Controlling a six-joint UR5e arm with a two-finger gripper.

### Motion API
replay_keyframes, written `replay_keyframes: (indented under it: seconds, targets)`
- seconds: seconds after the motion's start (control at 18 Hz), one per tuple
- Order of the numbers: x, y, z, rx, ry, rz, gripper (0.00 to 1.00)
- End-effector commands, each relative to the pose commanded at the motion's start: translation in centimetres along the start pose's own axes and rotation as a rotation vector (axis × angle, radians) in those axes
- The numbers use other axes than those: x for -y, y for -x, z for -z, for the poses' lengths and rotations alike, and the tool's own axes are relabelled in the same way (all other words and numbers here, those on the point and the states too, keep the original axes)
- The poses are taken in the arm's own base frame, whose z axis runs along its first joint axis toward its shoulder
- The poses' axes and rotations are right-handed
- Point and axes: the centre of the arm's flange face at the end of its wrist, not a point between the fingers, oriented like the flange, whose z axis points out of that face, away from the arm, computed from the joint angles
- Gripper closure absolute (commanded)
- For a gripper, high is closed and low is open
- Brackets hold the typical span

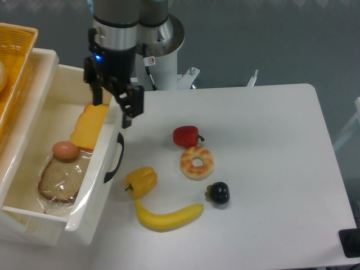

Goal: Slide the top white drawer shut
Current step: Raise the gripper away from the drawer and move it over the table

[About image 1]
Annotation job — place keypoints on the yellow bell pepper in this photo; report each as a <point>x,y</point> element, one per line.
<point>140,181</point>

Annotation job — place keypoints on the yellow cake slice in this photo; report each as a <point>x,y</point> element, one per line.
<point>88,126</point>

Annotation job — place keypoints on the yellow banana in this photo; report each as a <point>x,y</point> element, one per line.
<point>168,221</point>

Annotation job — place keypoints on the red bell pepper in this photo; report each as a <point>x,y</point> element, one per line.
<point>187,136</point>

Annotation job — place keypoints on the yellow wicker basket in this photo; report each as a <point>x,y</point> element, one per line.
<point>17,43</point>

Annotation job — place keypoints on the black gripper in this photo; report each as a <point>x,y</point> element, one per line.
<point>109,66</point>

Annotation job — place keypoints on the brown bread slice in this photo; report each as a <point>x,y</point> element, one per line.
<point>61,181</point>

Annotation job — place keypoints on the glazed donut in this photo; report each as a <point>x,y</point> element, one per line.
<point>196,163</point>

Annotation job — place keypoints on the white metal frame right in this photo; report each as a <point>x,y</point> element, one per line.
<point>349,129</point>

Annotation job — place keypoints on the white drawer cabinet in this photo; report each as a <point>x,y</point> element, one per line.
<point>51,98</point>

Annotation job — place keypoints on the black device at edge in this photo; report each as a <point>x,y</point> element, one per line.
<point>349,239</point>

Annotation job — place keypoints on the white drawer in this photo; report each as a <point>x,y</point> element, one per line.
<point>87,208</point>

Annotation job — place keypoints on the brown egg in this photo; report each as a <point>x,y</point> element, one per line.
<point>65,150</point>

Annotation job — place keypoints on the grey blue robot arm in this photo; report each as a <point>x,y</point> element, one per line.
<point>129,14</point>

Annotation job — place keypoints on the dark mangosteen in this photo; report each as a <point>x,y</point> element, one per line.
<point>218,193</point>

